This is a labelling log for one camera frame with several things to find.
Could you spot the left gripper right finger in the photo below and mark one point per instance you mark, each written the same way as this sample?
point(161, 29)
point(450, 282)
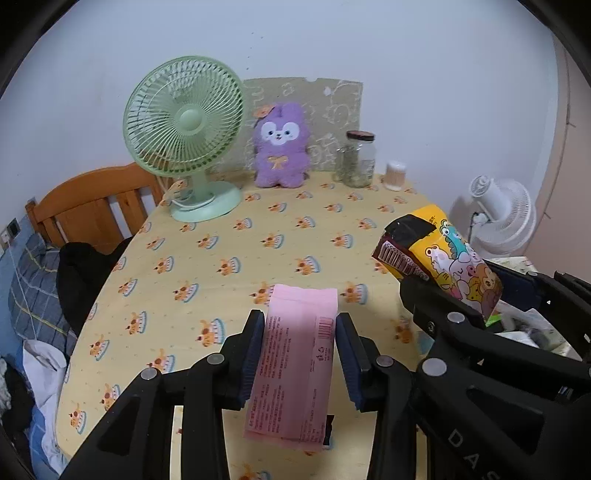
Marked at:
point(354, 359)

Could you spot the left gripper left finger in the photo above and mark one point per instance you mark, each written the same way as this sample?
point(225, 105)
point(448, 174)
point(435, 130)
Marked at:
point(252, 355)

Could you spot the pink tissue packet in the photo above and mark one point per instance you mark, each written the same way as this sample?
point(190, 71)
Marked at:
point(289, 402)

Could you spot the cartoon snack packet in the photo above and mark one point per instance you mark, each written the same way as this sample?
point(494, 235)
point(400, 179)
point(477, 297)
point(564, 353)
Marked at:
point(425, 244)

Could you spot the yellow cartoon tablecloth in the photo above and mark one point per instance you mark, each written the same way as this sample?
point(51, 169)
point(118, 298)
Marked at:
point(181, 289)

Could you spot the yellow cartoon storage bag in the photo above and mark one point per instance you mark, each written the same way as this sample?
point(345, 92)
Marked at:
point(526, 318)

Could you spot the cotton swab container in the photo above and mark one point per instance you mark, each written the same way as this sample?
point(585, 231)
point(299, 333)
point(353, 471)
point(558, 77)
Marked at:
point(395, 176)

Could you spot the black clothing on bed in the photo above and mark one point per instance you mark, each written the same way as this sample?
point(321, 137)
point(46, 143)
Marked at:
point(81, 274)

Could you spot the white floor fan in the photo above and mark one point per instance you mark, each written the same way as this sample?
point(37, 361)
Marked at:
point(497, 216)

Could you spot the glass jar with lid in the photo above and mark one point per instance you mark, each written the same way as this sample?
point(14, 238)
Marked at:
point(356, 159)

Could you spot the purple plush toy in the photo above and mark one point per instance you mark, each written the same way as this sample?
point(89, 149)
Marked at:
point(280, 140)

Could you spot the white clothing pile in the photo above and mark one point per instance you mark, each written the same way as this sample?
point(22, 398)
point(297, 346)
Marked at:
point(22, 423)

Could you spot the blue plaid bedding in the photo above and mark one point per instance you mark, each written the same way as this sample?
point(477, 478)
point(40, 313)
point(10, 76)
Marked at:
point(34, 308)

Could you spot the green desk fan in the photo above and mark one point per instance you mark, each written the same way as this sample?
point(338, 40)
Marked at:
point(178, 122)

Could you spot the beige patterned board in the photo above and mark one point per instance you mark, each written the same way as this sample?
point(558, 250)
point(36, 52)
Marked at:
point(331, 107)

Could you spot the wall socket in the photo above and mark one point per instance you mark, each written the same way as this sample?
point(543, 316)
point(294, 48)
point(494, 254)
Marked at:
point(13, 228)

